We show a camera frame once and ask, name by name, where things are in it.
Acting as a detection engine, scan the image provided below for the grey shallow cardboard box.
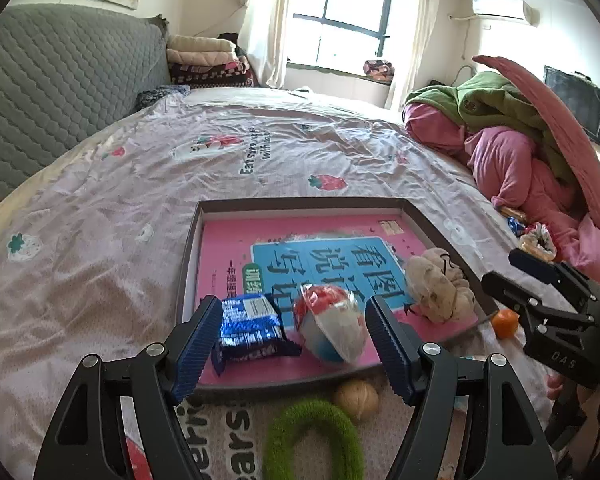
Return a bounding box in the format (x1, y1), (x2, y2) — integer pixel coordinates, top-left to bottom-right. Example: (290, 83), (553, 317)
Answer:
(174, 197), (501, 401)

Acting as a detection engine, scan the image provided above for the white curtain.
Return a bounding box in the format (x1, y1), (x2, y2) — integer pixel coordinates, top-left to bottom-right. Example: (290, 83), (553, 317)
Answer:
(237, 0), (301, 91)
(390, 0), (443, 111)

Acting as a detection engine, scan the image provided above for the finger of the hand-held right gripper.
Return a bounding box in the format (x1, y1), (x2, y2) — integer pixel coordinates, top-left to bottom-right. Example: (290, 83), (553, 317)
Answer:
(509, 248), (600, 311)
(481, 271), (599, 332)

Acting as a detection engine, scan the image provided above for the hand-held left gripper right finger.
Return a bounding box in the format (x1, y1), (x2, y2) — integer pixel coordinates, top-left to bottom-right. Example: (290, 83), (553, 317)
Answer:
(365, 295), (563, 480)

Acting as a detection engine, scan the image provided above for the cream spotted cloth scrunchie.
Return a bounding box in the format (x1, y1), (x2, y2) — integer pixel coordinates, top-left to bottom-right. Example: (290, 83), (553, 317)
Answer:
(404, 247), (476, 323)

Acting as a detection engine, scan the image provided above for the pink and blue book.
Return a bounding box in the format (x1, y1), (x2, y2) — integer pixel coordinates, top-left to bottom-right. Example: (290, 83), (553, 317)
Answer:
(195, 215), (481, 386)

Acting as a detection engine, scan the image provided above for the white air conditioner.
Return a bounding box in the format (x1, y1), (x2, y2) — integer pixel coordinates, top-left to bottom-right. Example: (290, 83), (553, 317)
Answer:
(471, 0), (540, 26)

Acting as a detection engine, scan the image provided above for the red white toy egg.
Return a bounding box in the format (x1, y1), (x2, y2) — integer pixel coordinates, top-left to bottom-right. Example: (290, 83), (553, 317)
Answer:
(292, 284), (368, 365)

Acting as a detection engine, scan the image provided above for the green fuzzy ring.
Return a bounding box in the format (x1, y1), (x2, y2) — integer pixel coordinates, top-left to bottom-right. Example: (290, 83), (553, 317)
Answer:
(262, 397), (366, 480)

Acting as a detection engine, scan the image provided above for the clear bag of biscuits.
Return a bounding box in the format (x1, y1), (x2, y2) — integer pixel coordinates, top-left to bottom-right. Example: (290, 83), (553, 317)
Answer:
(517, 222), (558, 263)

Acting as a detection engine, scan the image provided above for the pink folded blanket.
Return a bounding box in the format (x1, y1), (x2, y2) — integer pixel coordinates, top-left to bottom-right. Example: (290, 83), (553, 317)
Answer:
(167, 50), (246, 67)

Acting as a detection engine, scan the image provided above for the pink quilt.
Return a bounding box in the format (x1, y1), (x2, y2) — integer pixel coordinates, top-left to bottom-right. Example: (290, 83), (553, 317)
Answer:
(404, 102), (600, 276)

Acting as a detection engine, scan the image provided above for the grey quilted headboard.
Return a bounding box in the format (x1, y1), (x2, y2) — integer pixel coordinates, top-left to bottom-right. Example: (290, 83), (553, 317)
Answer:
(0, 2), (171, 221)

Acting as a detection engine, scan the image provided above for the blue orange snack packet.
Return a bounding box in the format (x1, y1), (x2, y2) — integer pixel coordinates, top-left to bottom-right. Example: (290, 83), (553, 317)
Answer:
(500, 205), (529, 237)

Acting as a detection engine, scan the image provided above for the dark patterned pillow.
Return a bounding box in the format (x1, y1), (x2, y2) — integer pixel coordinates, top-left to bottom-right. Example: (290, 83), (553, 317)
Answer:
(137, 85), (191, 111)

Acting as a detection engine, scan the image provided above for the patterned cloth bundle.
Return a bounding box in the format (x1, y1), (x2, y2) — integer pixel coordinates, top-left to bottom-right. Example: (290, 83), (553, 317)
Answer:
(362, 59), (396, 83)

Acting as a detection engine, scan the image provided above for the orange tangerine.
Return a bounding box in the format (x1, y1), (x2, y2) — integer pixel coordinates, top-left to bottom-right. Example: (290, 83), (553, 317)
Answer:
(491, 308), (521, 339)

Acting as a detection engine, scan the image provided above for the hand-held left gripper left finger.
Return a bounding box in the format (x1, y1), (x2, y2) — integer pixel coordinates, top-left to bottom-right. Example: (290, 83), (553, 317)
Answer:
(32, 295), (224, 480)

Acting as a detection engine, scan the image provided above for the black television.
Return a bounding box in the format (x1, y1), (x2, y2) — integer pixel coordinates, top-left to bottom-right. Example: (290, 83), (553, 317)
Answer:
(543, 65), (600, 145)

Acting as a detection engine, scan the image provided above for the window with dark frame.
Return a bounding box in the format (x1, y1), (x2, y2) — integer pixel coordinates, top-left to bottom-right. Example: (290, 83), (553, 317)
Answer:
(287, 0), (401, 68)

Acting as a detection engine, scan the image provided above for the cream folded blanket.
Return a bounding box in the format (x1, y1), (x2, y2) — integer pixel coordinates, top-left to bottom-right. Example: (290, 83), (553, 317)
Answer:
(166, 35), (233, 54)

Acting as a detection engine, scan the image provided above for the dark checkered folded blanket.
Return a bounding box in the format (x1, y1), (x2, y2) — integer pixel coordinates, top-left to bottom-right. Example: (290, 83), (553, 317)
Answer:
(169, 62), (256, 88)

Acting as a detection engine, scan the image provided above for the green blanket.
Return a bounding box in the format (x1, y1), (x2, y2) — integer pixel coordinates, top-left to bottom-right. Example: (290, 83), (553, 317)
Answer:
(405, 71), (576, 181)

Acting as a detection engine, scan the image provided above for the tan walnut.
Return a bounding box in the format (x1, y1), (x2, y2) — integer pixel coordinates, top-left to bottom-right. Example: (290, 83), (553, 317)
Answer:
(333, 379), (380, 421)

